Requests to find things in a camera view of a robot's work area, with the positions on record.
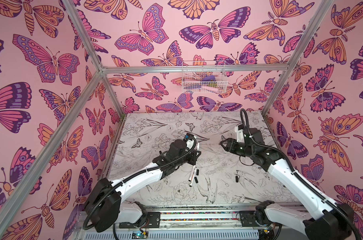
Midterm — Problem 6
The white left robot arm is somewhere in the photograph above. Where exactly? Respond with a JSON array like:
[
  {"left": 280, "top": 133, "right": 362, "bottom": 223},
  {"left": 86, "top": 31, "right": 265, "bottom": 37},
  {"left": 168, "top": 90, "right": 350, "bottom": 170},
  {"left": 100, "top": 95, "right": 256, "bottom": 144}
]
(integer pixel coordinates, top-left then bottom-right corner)
[{"left": 82, "top": 136, "right": 201, "bottom": 233}]

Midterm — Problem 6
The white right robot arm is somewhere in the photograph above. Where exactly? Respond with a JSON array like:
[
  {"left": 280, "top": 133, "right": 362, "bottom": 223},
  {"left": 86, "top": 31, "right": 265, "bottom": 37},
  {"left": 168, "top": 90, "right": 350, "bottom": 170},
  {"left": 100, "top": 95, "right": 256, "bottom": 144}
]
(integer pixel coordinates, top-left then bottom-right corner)
[{"left": 220, "top": 125, "right": 361, "bottom": 240}]

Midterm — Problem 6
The green circuit board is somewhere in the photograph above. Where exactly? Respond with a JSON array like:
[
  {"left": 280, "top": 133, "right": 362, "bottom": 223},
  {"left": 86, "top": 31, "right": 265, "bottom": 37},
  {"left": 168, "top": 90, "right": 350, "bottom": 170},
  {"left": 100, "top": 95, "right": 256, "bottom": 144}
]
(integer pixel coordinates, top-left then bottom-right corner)
[{"left": 131, "top": 232, "right": 148, "bottom": 240}]

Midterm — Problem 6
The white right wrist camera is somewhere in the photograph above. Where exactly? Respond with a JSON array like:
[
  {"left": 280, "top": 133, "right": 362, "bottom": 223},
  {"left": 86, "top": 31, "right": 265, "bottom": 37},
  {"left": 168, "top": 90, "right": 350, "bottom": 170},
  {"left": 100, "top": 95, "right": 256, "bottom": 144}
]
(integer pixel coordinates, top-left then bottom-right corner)
[{"left": 235, "top": 125, "right": 249, "bottom": 143}]

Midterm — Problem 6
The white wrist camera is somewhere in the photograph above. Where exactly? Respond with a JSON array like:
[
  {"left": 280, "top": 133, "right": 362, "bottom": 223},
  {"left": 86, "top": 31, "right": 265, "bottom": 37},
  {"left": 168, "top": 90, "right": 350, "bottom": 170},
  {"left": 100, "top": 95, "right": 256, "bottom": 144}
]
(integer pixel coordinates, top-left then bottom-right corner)
[
  {"left": 183, "top": 133, "right": 198, "bottom": 150},
  {"left": 235, "top": 125, "right": 249, "bottom": 143}
]

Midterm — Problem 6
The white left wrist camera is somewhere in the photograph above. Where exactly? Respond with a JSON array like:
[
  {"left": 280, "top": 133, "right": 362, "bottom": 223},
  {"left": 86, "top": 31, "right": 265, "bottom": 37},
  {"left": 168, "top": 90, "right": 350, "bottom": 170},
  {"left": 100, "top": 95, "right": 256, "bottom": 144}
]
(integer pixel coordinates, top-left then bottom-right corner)
[{"left": 183, "top": 133, "right": 198, "bottom": 150}]

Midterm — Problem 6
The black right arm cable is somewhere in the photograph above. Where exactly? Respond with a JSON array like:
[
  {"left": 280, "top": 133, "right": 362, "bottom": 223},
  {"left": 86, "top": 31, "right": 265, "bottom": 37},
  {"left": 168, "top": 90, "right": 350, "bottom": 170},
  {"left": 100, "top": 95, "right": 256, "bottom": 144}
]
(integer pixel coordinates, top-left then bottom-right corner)
[{"left": 240, "top": 108, "right": 362, "bottom": 240}]

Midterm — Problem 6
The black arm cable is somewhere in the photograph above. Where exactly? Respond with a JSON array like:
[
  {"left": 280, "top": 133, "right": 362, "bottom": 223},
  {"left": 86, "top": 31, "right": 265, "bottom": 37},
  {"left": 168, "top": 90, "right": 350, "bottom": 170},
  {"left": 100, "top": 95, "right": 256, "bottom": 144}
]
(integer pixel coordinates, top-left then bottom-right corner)
[
  {"left": 240, "top": 108, "right": 362, "bottom": 240},
  {"left": 82, "top": 136, "right": 198, "bottom": 231}
]

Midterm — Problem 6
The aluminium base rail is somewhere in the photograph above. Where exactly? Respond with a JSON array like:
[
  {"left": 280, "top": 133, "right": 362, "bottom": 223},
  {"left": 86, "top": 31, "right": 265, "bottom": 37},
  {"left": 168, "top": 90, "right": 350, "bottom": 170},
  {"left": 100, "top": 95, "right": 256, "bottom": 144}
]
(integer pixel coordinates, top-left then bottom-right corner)
[{"left": 70, "top": 204, "right": 281, "bottom": 240}]

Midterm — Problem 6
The white wire basket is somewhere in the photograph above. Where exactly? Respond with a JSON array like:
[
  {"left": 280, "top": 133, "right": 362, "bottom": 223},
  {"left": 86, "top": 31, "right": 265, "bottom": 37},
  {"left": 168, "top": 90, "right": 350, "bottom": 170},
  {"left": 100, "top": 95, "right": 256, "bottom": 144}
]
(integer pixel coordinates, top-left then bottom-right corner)
[{"left": 180, "top": 63, "right": 228, "bottom": 95}]

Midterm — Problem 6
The aluminium frame crossbar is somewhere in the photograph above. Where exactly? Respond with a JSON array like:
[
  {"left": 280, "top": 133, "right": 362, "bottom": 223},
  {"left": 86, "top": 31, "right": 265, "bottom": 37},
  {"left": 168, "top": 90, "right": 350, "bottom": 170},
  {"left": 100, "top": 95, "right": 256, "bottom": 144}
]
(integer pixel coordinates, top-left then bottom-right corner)
[{"left": 102, "top": 64, "right": 289, "bottom": 74}]

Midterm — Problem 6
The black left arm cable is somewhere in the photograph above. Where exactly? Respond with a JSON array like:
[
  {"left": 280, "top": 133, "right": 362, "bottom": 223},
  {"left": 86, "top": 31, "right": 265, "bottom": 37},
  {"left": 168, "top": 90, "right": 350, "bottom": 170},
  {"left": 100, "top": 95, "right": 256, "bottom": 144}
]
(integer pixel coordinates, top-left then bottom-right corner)
[{"left": 82, "top": 136, "right": 198, "bottom": 231}]

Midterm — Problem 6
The aluminium frame right post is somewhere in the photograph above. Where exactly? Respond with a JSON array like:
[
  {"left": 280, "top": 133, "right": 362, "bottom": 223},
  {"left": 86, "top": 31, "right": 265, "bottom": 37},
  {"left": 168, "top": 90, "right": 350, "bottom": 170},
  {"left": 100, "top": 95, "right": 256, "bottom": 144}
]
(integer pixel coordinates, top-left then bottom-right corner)
[{"left": 262, "top": 0, "right": 334, "bottom": 117}]

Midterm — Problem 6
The aluminium frame post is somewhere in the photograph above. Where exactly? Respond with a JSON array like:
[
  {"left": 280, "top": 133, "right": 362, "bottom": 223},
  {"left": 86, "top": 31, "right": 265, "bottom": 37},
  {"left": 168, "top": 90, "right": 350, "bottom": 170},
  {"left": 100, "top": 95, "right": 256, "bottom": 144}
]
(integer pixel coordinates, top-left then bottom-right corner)
[
  {"left": 262, "top": 0, "right": 334, "bottom": 117},
  {"left": 62, "top": 0, "right": 125, "bottom": 119}
]

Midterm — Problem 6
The aluminium frame left beam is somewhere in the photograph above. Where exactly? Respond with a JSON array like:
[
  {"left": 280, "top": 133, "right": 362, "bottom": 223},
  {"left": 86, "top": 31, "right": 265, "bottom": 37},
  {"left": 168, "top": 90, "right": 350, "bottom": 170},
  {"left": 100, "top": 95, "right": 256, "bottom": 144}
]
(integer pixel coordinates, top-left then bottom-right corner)
[{"left": 0, "top": 71, "right": 102, "bottom": 239}]

